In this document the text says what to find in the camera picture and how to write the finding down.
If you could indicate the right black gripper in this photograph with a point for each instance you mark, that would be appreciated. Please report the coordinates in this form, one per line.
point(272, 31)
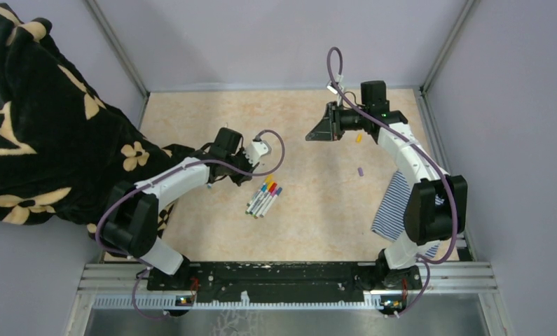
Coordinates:
point(328, 128)

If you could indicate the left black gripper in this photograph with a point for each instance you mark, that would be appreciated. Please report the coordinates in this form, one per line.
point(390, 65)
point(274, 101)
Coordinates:
point(249, 168)

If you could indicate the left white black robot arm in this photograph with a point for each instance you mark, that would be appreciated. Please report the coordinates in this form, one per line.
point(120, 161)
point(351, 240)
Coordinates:
point(136, 210)

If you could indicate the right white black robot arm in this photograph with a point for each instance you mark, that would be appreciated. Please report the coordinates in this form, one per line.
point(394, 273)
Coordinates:
point(436, 208)

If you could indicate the orange cap white marker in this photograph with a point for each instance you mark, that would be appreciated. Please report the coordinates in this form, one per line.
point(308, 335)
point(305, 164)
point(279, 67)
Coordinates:
point(250, 207)

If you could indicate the blue cap white marker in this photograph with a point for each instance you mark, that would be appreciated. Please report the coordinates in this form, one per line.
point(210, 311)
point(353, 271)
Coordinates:
point(264, 209)

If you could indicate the blue striped cloth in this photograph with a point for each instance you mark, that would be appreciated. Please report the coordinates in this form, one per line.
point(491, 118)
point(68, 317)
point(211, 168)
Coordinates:
point(389, 220)

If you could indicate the black floral blanket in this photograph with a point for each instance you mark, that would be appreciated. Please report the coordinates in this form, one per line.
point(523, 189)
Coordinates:
point(62, 148)

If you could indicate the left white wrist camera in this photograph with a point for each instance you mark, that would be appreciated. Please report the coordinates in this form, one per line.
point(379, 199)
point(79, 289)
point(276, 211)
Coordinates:
point(256, 150)

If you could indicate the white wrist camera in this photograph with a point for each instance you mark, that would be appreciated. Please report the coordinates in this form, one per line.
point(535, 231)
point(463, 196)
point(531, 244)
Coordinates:
point(335, 87)
point(256, 150)

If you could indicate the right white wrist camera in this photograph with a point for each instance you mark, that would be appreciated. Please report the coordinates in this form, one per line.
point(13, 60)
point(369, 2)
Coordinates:
point(335, 87)

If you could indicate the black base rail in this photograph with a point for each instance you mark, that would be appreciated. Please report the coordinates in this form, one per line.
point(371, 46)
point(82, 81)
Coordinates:
point(291, 284)

